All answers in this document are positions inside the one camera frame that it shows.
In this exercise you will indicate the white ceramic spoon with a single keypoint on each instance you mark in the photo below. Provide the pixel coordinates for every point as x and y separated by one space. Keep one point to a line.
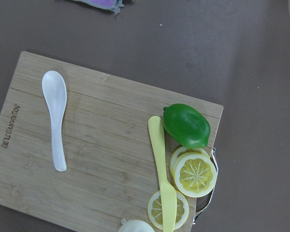
55 94

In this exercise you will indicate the green lime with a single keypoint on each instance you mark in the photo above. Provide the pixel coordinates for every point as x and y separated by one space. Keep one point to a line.
186 125

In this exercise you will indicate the stacked lemon slices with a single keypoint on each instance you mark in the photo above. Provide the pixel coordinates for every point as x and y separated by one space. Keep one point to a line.
193 172

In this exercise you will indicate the yellow plastic knife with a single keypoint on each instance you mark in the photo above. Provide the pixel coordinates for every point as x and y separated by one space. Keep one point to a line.
167 191

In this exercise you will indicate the single lemon slice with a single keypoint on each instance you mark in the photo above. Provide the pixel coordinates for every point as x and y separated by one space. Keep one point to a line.
154 210

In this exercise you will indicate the white steamed bun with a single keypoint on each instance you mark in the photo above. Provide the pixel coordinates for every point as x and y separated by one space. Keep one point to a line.
134 225

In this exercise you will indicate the grey folded cloth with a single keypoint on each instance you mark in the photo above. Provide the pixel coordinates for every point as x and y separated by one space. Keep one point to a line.
119 5

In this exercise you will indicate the purple cloth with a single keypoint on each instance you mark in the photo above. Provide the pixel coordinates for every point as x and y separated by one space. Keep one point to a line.
105 4

